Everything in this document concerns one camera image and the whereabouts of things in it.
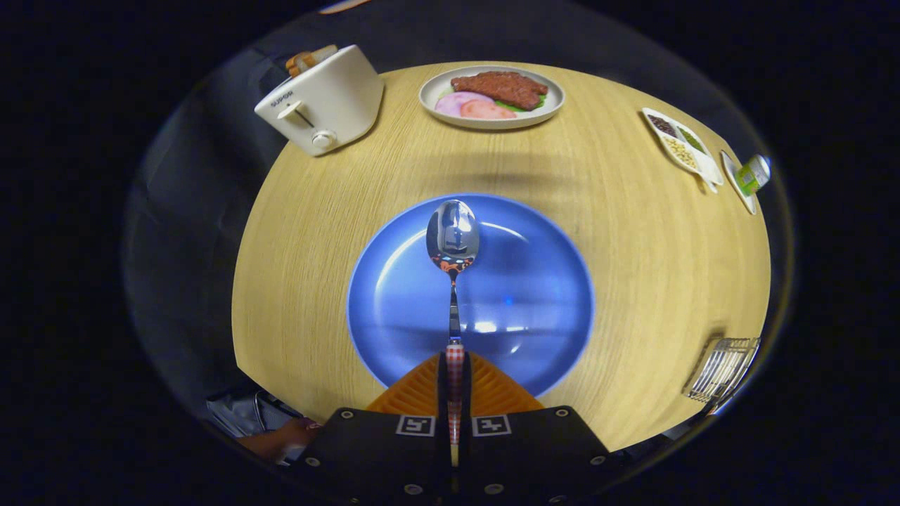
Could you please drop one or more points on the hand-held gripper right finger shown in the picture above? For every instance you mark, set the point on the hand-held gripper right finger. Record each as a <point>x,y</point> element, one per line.
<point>469,393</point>

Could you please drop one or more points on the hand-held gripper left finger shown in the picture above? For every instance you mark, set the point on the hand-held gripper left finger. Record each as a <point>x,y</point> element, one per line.
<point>444,393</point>

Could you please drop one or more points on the blue round plate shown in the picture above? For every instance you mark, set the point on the blue round plate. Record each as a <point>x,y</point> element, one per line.
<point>534,295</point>

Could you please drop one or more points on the red ham slice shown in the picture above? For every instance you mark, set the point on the red ham slice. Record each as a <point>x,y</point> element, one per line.
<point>489,110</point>

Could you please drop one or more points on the grey round food plate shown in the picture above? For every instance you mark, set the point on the grey round food plate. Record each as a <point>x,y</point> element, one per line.
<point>436,109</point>

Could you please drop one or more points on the pink ham slice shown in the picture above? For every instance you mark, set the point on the pink ham slice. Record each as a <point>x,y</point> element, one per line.
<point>453,103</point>

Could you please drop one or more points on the green lettuce leaf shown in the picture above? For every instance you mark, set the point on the green lettuce leaf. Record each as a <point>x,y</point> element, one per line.
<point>524,107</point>

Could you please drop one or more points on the brown meat steak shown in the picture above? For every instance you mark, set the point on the brown meat steak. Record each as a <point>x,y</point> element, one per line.
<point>503,88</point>

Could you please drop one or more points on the white toaster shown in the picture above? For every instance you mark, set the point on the white toaster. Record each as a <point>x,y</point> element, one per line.
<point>337,98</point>

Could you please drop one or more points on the pile of pale soybeans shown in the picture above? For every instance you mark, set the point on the pile of pale soybeans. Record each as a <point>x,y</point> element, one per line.
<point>680,152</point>

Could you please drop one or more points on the white divided dish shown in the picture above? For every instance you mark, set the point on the white divided dish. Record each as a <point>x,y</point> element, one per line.
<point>706,169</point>

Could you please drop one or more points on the pile of dark brown beans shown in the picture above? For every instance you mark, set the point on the pile of dark brown beans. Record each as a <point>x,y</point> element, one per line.
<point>662,126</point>

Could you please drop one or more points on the pile of green beans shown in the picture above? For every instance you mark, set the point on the pile of green beans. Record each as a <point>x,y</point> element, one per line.
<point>692,140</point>

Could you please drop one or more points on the small white tray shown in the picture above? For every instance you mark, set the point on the small white tray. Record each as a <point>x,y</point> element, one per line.
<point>728,169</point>

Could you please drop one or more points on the green and white drink bottle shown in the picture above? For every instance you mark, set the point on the green and white drink bottle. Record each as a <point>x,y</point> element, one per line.
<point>754,174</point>

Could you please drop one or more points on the brown toast slice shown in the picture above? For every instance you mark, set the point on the brown toast slice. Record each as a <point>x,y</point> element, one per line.
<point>325,53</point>
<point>300,63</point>

